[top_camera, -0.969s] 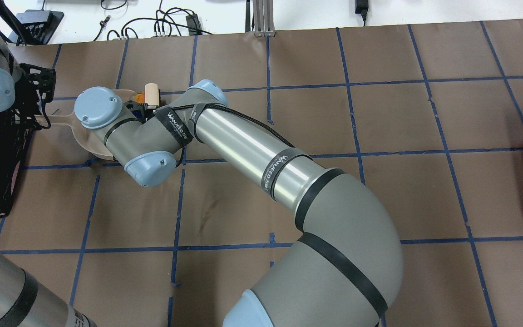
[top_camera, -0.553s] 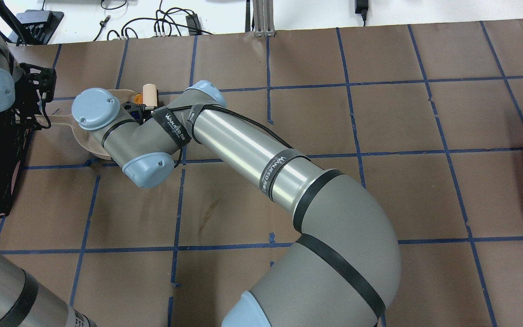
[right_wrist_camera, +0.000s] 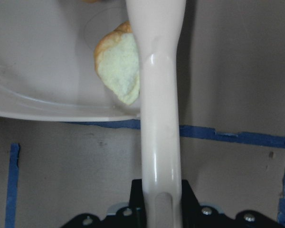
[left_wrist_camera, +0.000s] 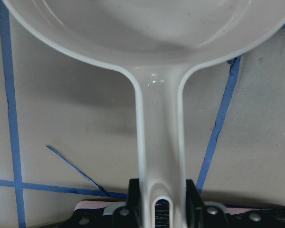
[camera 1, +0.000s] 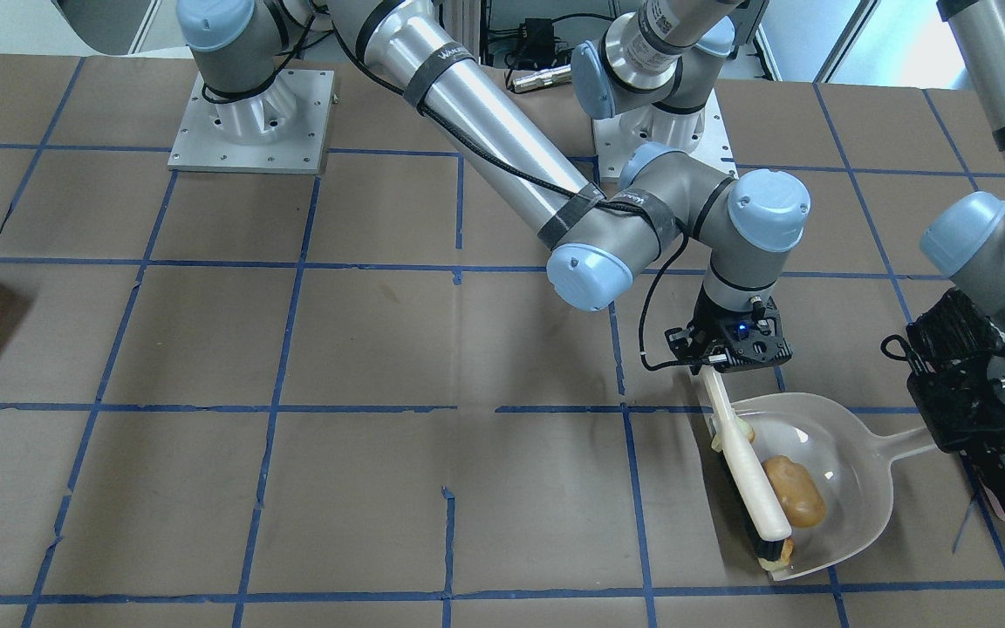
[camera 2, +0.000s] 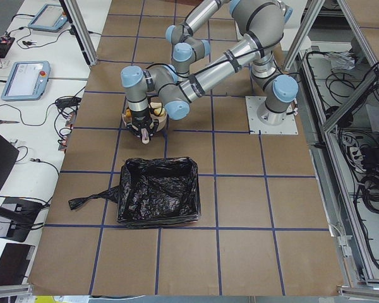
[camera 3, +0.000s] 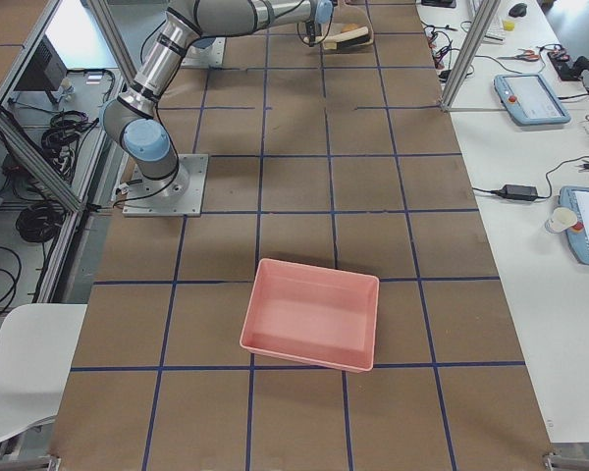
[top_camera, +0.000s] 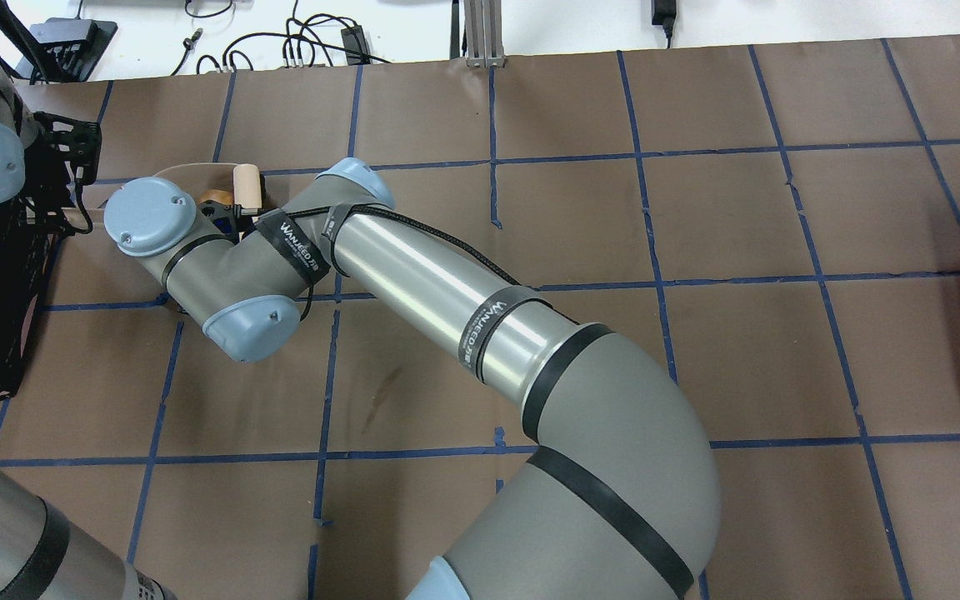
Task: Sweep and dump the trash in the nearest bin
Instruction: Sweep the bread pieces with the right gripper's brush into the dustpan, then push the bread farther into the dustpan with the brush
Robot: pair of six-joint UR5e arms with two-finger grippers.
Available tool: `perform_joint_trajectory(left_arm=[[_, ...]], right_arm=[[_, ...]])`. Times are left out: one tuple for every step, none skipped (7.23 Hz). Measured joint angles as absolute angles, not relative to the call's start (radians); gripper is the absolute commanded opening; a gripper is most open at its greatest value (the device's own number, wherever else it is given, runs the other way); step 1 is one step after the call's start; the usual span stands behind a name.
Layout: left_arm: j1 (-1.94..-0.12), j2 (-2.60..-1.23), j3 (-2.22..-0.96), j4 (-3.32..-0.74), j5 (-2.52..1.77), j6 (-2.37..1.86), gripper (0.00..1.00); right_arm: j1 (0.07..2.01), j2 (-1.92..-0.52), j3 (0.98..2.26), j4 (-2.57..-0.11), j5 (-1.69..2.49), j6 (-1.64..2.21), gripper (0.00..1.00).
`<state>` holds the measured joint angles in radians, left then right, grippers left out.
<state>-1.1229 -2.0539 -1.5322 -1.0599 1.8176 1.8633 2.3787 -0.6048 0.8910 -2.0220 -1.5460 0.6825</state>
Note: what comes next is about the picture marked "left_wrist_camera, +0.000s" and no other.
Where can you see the bin with black bag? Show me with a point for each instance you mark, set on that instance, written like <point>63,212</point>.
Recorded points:
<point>97,214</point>

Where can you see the white plastic dustpan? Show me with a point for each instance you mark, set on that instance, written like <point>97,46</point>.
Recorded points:
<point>157,45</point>

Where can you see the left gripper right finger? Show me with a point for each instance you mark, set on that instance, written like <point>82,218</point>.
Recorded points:
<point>200,214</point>

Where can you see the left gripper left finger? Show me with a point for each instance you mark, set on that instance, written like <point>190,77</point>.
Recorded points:
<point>130,215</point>

